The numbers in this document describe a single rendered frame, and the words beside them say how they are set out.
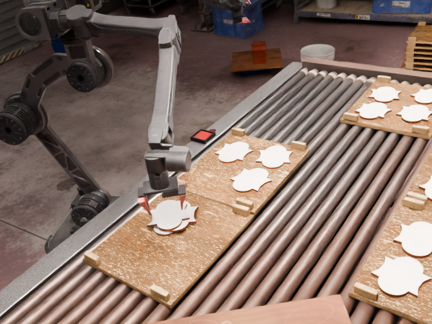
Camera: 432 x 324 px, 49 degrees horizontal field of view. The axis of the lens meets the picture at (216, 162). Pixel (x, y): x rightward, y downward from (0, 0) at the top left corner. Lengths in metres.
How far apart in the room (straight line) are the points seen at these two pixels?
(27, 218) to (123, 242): 2.01
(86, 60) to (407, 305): 1.62
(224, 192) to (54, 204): 2.06
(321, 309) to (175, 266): 0.47
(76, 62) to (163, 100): 0.86
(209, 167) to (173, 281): 0.55
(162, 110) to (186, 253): 0.43
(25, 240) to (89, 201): 0.74
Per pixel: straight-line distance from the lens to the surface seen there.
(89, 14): 1.81
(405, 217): 1.53
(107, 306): 1.38
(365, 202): 1.59
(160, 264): 1.41
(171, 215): 1.53
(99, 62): 2.28
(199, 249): 1.43
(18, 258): 3.18
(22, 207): 3.60
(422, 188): 1.64
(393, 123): 2.00
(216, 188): 1.65
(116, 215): 1.67
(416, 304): 1.29
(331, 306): 1.13
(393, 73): 2.41
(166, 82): 1.50
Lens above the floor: 1.90
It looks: 33 degrees down
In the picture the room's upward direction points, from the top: 8 degrees counter-clockwise
